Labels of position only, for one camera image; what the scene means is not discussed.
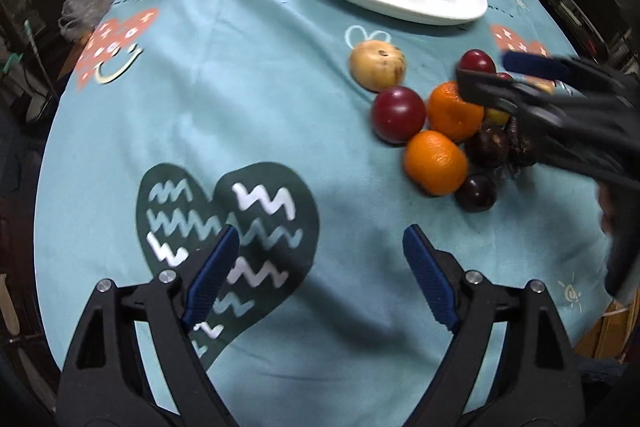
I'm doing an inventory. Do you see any cardboard box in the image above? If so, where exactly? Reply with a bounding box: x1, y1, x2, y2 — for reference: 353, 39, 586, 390
575, 299, 632, 360

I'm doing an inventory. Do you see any dark purple plum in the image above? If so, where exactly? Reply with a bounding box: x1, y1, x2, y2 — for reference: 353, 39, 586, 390
454, 173, 498, 214
465, 122, 511, 169

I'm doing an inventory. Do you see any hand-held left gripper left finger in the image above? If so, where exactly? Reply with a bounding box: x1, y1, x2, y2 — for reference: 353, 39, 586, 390
56, 224, 241, 427

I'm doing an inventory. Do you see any light blue printed tablecloth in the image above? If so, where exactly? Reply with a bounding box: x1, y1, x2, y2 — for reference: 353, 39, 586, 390
34, 0, 618, 427

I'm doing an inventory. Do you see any speckled beige fruit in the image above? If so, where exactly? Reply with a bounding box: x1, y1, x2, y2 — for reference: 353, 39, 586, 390
348, 41, 407, 92

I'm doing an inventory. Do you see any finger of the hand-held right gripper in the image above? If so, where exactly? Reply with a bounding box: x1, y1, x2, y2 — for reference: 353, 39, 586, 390
501, 51, 637, 96
456, 68, 557, 128

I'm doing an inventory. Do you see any dark red plum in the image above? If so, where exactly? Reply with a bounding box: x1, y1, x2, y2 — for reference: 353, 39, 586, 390
370, 86, 427, 144
458, 49, 497, 78

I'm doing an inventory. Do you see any orange mandarin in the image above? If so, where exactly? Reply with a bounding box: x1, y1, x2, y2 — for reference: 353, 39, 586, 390
427, 81, 485, 142
403, 130, 469, 196

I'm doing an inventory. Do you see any clear plastic bag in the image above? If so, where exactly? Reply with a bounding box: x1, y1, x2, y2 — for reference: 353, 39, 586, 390
59, 0, 108, 42

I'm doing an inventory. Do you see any white green stick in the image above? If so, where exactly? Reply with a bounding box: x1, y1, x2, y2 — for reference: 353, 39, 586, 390
24, 21, 56, 100

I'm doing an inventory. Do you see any pale yellow loquat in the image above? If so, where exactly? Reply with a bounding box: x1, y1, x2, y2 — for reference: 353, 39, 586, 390
520, 77, 556, 95

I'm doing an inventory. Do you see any person's right hand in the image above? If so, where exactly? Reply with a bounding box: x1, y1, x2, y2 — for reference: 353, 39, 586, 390
596, 183, 623, 240

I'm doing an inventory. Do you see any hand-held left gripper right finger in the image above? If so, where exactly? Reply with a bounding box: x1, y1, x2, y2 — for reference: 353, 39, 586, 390
402, 224, 586, 427

